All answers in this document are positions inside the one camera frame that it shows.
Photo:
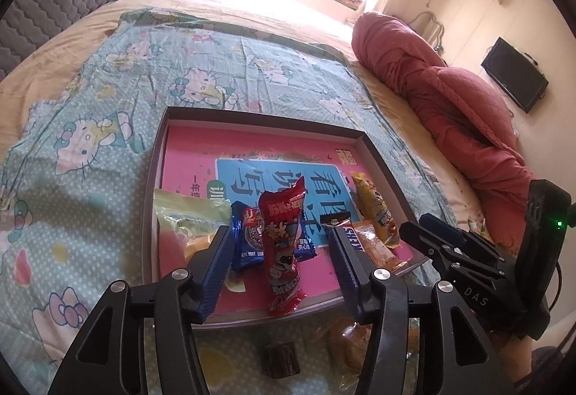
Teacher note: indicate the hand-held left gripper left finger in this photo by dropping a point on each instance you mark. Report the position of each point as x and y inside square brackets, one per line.
[216, 269]

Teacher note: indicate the pink book with blue label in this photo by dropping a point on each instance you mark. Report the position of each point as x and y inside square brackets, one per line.
[189, 161]

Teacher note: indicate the shallow grey cardboard box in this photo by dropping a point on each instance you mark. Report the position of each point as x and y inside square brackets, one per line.
[152, 179]

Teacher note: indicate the brown chocolate bar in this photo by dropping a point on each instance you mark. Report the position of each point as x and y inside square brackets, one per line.
[355, 242]

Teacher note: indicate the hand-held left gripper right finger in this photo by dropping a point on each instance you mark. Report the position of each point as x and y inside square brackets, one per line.
[346, 273]

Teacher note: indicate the small blue snack packet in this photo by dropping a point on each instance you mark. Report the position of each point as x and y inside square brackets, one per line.
[308, 249]

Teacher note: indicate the long red snack packet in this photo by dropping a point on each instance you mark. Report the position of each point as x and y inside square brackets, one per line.
[281, 251]

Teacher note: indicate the black wall television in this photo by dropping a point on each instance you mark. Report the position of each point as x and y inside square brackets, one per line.
[513, 75]

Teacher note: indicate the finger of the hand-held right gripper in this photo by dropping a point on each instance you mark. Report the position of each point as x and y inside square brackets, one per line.
[445, 228]
[427, 244]

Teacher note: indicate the cartoon cat printed blanket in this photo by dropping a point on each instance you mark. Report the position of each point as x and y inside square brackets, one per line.
[90, 197]

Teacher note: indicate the long yellow snack packet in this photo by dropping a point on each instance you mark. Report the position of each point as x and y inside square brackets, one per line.
[373, 206]

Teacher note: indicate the small brown candy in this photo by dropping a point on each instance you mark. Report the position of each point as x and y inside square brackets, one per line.
[281, 359]

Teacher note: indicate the peach orange snack packet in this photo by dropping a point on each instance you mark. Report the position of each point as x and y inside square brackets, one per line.
[380, 253]

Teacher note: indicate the yellow cake in clear wrapper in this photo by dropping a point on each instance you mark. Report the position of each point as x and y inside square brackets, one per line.
[348, 343]

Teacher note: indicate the blue cookie packet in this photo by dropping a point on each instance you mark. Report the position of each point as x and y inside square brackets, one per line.
[247, 242]

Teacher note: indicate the person's right forearm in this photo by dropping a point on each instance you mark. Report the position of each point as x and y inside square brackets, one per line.
[513, 359]

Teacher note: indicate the red quilt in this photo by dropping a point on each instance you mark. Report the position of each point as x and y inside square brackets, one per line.
[450, 107]

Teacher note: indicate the green snack packet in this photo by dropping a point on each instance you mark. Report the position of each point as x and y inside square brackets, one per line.
[189, 215]

